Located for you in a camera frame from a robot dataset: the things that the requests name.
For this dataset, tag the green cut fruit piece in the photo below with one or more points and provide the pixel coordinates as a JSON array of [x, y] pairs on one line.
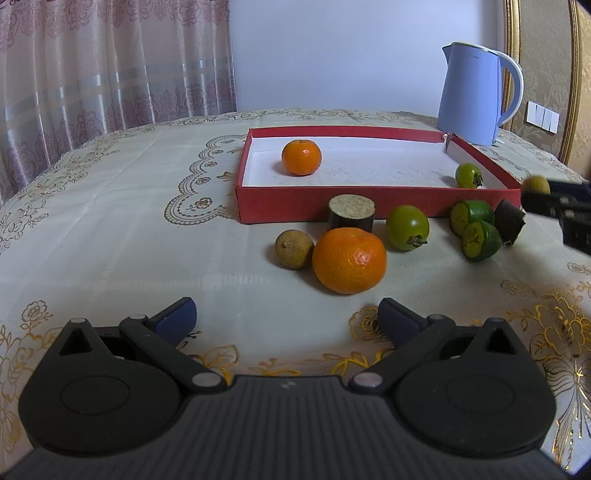
[[482, 242], [473, 213]]

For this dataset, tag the dark sugarcane piece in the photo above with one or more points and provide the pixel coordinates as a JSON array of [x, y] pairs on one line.
[[351, 214], [509, 222]]

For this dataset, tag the pink patterned curtain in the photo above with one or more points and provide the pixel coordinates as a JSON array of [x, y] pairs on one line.
[[106, 78]]

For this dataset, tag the red shallow cardboard box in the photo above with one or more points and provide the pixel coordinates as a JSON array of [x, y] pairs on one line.
[[351, 205]]

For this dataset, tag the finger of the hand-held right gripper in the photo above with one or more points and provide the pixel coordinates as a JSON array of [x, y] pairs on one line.
[[570, 188], [542, 203]]

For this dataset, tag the large orange tangerine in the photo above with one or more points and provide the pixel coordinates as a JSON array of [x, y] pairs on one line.
[[349, 262]]

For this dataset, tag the gold wall moulding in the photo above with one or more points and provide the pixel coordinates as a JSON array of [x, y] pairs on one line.
[[511, 55], [575, 92]]

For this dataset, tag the small green round fruit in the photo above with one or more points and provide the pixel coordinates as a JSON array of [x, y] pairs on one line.
[[467, 175]]

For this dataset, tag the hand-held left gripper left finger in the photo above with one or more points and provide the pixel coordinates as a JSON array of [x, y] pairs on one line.
[[176, 319]]

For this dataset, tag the brown longan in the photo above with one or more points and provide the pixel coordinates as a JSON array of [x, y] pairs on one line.
[[294, 250], [535, 184]]

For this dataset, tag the white wall switch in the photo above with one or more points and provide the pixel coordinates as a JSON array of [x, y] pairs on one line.
[[542, 117]]

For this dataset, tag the light blue electric kettle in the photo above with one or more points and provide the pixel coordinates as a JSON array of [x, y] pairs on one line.
[[468, 94]]

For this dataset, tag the small orange tangerine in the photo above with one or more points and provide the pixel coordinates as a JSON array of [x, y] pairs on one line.
[[301, 158]]

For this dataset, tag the large green round fruit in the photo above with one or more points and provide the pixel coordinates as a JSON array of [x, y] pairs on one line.
[[406, 227]]

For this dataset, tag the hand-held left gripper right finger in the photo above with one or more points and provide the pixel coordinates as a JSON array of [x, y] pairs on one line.
[[396, 322]]

